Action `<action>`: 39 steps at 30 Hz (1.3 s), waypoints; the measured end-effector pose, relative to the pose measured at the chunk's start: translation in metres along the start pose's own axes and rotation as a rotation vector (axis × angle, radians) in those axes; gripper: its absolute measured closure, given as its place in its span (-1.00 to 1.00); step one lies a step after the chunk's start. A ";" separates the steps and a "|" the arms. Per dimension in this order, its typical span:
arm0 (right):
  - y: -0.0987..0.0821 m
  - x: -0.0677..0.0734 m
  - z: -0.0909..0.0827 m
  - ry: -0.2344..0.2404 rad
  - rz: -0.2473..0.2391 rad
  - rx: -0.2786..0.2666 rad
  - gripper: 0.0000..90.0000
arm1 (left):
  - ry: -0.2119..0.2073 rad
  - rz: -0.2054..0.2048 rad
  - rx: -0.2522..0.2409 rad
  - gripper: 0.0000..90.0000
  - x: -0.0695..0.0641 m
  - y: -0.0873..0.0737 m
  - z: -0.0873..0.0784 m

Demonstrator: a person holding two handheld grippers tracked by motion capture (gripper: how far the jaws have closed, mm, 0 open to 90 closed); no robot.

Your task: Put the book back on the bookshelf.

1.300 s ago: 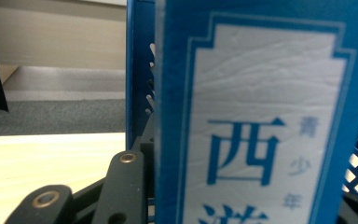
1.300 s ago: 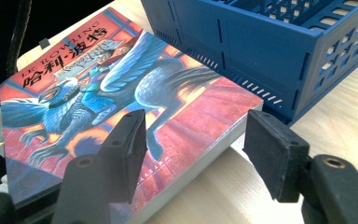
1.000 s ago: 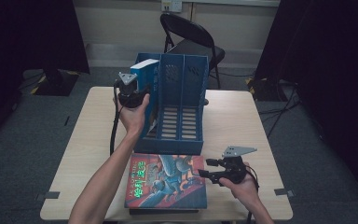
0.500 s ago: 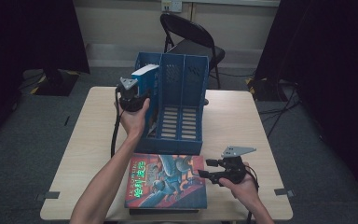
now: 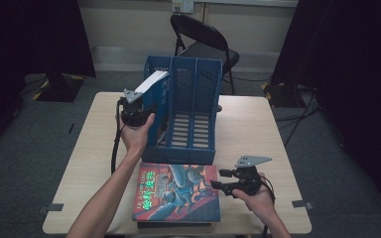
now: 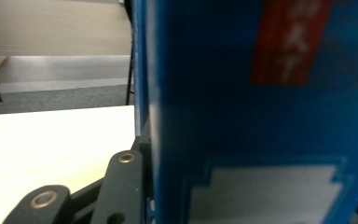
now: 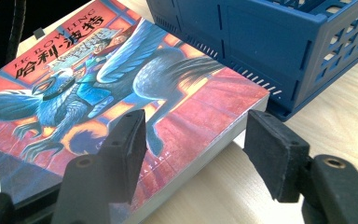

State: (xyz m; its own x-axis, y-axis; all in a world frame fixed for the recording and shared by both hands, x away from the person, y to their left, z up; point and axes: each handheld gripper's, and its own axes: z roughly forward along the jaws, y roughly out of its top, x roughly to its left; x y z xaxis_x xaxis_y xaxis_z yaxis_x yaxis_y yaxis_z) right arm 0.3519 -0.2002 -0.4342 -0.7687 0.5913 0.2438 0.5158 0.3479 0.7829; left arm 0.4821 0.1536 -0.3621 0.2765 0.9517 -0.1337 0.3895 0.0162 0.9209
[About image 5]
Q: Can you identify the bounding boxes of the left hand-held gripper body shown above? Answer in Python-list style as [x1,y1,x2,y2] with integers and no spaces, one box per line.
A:
[118,88,157,128]

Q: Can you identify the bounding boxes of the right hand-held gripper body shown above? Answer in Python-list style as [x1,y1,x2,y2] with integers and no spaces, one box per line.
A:
[226,155,273,197]

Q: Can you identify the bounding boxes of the blue book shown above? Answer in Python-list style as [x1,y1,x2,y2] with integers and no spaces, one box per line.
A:
[134,69,172,147]

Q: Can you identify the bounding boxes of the blue plastic file rack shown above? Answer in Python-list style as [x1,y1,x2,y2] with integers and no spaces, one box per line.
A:
[141,55,223,167]

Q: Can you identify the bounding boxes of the red illustrated book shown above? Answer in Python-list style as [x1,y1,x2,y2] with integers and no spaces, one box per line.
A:
[132,162,221,223]

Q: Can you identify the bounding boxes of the black book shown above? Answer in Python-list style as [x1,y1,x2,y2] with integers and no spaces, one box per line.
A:
[137,221,212,229]

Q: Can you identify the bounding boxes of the person's left hand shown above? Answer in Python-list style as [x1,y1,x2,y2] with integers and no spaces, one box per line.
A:
[117,112,157,158]

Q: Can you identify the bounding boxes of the person's right hand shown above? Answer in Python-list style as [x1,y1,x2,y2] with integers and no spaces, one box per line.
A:
[231,173,276,222]

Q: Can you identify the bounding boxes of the grey tape piece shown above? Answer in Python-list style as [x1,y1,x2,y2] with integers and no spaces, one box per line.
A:
[291,199,315,210]
[38,202,64,214]

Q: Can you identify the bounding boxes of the black stand base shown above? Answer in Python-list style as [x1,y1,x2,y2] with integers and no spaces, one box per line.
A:
[31,72,85,103]
[261,81,308,109]

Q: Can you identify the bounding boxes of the black folding chair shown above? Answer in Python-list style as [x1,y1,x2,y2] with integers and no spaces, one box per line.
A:
[170,13,241,95]

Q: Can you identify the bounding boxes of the black curtain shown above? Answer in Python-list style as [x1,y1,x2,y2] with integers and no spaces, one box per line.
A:
[271,0,381,221]
[0,0,97,157]

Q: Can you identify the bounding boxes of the right hand-held gripper cable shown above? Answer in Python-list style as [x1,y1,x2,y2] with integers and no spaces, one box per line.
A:
[261,176,277,238]

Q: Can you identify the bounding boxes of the hand-held gripper cable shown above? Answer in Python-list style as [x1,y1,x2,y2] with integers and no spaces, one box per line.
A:
[261,176,277,238]
[110,98,127,176]

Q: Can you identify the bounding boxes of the left hand-held gripper cable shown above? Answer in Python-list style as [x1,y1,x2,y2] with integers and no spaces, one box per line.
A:
[110,98,127,176]

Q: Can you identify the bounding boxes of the black floor cables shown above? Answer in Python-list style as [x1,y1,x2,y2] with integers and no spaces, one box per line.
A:
[222,74,321,149]

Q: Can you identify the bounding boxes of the white wall socket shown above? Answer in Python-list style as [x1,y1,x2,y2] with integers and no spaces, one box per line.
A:
[172,0,195,15]

